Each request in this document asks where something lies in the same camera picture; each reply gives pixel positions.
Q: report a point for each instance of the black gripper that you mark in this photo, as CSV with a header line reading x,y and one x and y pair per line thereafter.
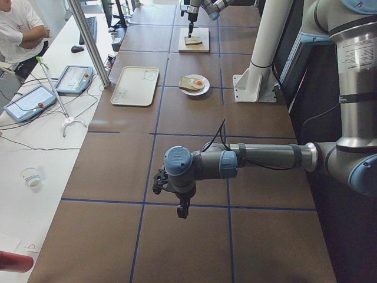
x,y
192,10
184,196

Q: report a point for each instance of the brown bread slice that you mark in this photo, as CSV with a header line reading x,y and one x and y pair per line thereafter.
x,y
193,40

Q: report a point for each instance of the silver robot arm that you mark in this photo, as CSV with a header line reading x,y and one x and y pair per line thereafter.
x,y
212,9
351,25

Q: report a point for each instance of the bread slice on plate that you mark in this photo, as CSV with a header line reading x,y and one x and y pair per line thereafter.
x,y
184,82

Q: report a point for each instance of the white round plate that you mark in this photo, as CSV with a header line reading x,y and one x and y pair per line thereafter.
x,y
200,92

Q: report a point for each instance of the wooden cutting board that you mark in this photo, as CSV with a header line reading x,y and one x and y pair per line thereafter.
x,y
199,32

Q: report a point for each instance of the fried egg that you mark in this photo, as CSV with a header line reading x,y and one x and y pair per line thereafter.
x,y
195,84

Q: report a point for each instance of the cream bear tray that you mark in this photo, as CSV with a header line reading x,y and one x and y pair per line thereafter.
x,y
135,86

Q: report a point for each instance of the black keyboard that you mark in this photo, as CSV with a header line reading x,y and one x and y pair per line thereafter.
x,y
92,27

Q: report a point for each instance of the black computer mouse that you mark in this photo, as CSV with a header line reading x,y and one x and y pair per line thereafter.
x,y
76,49

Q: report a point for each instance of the far teach pendant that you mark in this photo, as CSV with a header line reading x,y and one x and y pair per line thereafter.
x,y
74,80

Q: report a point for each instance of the teach pendant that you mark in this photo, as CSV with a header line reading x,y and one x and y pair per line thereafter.
x,y
74,80
30,104

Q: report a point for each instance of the paper cup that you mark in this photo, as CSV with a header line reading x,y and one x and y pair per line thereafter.
x,y
32,178

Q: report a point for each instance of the person in white shirt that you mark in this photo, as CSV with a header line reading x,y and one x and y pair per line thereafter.
x,y
23,36

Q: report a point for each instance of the near teach pendant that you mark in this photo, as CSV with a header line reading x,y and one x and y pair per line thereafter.
x,y
30,104

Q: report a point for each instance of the red cylinder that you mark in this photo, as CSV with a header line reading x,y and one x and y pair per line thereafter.
x,y
15,262

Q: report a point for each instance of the white pedestal column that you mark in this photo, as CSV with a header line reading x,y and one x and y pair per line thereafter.
x,y
257,83

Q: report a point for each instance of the aluminium frame post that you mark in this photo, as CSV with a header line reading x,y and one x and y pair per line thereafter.
x,y
79,17

